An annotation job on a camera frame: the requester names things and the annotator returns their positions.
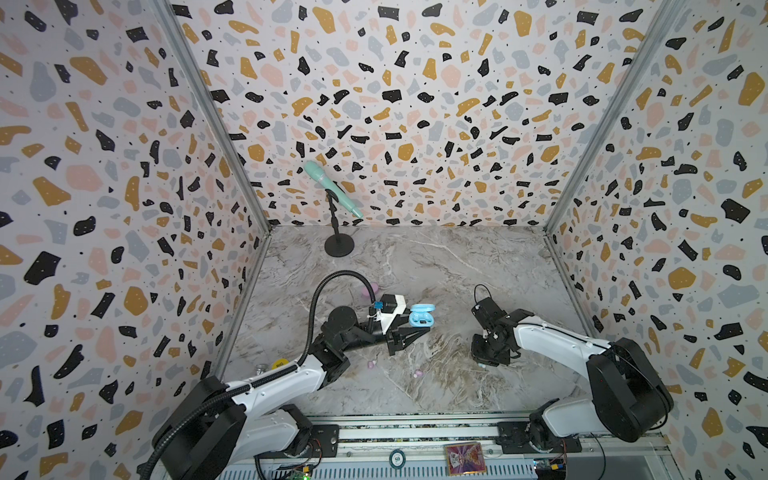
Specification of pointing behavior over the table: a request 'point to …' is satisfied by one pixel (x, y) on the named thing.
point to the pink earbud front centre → (419, 373)
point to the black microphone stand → (337, 245)
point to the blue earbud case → (422, 315)
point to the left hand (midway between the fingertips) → (430, 322)
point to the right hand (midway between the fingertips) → (480, 359)
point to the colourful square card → (465, 458)
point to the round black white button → (397, 458)
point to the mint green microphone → (315, 171)
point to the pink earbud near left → (370, 365)
